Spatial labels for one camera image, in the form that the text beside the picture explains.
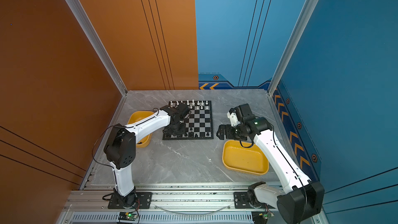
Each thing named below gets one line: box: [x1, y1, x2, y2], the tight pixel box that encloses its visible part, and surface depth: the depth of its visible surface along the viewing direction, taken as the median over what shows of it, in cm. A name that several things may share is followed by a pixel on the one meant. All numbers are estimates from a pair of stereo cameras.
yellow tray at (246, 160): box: [222, 139, 270, 176], surface depth 87 cm
